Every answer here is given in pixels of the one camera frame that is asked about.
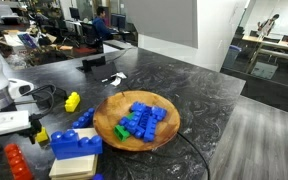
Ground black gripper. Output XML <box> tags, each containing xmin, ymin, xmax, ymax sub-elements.
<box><xmin>15</xmin><ymin>114</ymin><xmax>43</xmax><ymax>145</ymax></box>

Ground long red toy block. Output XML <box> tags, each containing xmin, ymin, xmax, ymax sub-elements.
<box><xmin>3</xmin><ymin>143</ymin><xmax>34</xmax><ymax>180</ymax></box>

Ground small yellow toy block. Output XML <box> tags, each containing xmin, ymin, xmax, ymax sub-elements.
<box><xmin>34</xmin><ymin>126</ymin><xmax>50</xmax><ymax>144</ymax></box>

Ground large blue stepped block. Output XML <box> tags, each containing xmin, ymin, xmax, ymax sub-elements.
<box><xmin>49</xmin><ymin>128</ymin><xmax>104</xmax><ymax>161</ymax></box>

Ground yellow three-stud toy block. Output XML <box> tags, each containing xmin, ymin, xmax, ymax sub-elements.
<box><xmin>64</xmin><ymin>91</ymin><xmax>82</xmax><ymax>114</ymax></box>

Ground blue four-stud toy block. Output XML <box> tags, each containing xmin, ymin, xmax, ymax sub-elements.
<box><xmin>71</xmin><ymin>107</ymin><xmax>96</xmax><ymax>130</ymax></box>

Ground stacked wooden slabs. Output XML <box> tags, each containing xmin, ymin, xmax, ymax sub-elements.
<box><xmin>48</xmin><ymin>127</ymin><xmax>100</xmax><ymax>180</ymax></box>

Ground round wooden bowl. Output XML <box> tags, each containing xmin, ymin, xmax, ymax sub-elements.
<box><xmin>92</xmin><ymin>89</ymin><xmax>182</xmax><ymax>153</ymax></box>

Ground black table outlet box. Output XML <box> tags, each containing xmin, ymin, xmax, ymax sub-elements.
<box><xmin>76</xmin><ymin>55</ymin><xmax>119</xmax><ymax>82</ymax></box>

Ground cardboard box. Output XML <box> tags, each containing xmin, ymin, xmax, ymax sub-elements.
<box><xmin>0</xmin><ymin>29</ymin><xmax>27</xmax><ymax>54</ymax></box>

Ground white paper tag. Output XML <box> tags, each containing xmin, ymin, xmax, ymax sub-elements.
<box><xmin>109</xmin><ymin>71</ymin><xmax>128</xmax><ymax>88</ymax></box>

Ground black office chair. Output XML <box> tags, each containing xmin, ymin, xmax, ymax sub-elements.
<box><xmin>80</xmin><ymin>22</ymin><xmax>100</xmax><ymax>48</ymax></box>

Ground grey office printer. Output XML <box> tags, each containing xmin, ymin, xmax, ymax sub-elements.
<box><xmin>0</xmin><ymin>3</ymin><xmax>22</xmax><ymax>25</ymax></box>

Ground seated person blue shirt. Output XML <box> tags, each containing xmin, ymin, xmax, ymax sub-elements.
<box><xmin>92</xmin><ymin>5</ymin><xmax>113</xmax><ymax>41</ymax></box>

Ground black computer monitor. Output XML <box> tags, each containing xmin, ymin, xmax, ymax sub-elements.
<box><xmin>68</xmin><ymin>7</ymin><xmax>82</xmax><ymax>21</ymax></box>
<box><xmin>110</xmin><ymin>13</ymin><xmax>127</xmax><ymax>31</ymax></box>

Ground blue trash bin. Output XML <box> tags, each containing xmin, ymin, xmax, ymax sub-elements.
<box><xmin>222</xmin><ymin>44</ymin><xmax>243</xmax><ymax>69</ymax></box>

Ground grey storage box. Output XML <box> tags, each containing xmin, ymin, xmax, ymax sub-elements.
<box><xmin>250</xmin><ymin>61</ymin><xmax>279</xmax><ymax>80</ymax></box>

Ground standing person light shirt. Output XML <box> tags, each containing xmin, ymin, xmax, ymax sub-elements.
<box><xmin>257</xmin><ymin>13</ymin><xmax>281</xmax><ymax>38</ymax></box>

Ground long light wooden table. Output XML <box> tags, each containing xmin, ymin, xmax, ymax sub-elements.
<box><xmin>242</xmin><ymin>34</ymin><xmax>288</xmax><ymax>73</ymax></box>

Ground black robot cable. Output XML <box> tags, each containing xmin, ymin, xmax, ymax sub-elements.
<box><xmin>20</xmin><ymin>83</ymin><xmax>58</xmax><ymax>118</ymax></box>
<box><xmin>15</xmin><ymin>89</ymin><xmax>53</xmax><ymax>116</ymax></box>

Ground thin black table cable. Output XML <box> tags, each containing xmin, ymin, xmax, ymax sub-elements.
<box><xmin>175</xmin><ymin>130</ymin><xmax>212</xmax><ymax>180</ymax></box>

